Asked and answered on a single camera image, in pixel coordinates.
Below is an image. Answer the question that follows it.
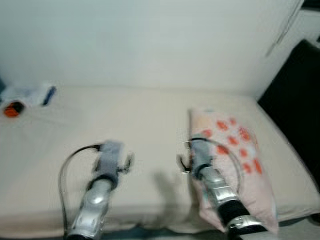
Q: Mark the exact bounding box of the pink pillow with orange spots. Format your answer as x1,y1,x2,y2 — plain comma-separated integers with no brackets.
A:
189,107,279,235

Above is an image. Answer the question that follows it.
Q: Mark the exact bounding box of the cream mattress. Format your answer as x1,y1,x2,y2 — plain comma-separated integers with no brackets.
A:
0,84,320,238

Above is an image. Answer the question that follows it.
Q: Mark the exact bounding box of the black cabinet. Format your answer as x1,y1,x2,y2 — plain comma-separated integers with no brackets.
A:
257,39,320,188

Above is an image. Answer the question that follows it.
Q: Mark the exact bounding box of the orange and black object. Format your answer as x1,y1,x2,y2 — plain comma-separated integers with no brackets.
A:
3,101,26,118

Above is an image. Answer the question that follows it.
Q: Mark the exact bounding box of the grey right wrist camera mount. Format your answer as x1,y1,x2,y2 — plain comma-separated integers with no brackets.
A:
190,139,215,168

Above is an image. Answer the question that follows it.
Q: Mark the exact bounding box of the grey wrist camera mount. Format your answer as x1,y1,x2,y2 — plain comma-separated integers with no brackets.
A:
95,141,126,176
190,139,215,168

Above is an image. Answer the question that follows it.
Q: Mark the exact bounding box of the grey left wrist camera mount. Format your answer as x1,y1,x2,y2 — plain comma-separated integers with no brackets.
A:
95,141,126,176

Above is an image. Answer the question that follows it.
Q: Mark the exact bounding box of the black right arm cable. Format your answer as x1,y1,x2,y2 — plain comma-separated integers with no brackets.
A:
207,139,242,197

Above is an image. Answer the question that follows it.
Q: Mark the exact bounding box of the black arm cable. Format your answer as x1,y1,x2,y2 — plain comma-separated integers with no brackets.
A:
207,139,242,197
58,144,103,236

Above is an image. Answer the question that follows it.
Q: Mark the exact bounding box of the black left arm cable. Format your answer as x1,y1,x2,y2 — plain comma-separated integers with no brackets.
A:
58,144,103,236

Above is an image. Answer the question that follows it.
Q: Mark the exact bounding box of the grey hanging cord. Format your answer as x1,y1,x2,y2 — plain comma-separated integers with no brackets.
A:
265,0,305,57

